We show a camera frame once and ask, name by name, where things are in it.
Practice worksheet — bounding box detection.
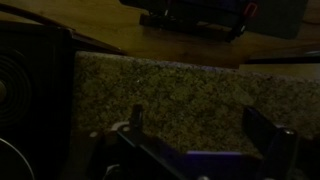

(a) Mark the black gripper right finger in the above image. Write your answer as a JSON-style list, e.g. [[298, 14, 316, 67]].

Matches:
[[242, 106, 300, 180]]

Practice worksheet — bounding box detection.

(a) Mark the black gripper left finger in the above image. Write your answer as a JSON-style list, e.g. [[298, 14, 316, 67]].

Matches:
[[89, 104, 188, 180]]

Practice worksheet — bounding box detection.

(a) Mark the black electric stove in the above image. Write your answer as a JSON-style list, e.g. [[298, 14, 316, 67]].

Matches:
[[0, 11, 126, 180]]

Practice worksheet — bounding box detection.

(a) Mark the black stand with red clamp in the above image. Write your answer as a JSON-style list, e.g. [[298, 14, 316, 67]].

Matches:
[[119, 0, 310, 43]]

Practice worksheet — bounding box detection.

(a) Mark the dark frying pan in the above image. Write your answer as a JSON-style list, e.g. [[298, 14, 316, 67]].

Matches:
[[0, 137, 36, 180]]

